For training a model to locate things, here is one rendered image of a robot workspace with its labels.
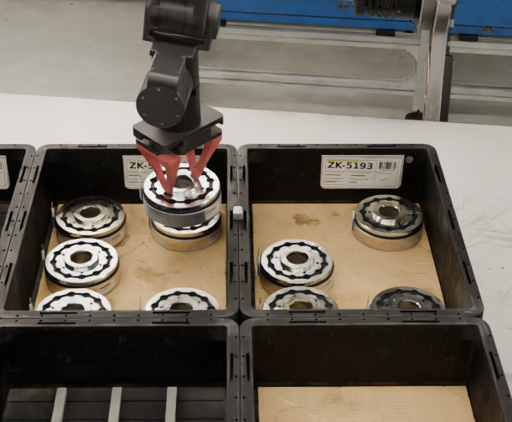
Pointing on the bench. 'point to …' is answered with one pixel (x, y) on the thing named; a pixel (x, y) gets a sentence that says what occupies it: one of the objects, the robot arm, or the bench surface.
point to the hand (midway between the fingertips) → (181, 178)
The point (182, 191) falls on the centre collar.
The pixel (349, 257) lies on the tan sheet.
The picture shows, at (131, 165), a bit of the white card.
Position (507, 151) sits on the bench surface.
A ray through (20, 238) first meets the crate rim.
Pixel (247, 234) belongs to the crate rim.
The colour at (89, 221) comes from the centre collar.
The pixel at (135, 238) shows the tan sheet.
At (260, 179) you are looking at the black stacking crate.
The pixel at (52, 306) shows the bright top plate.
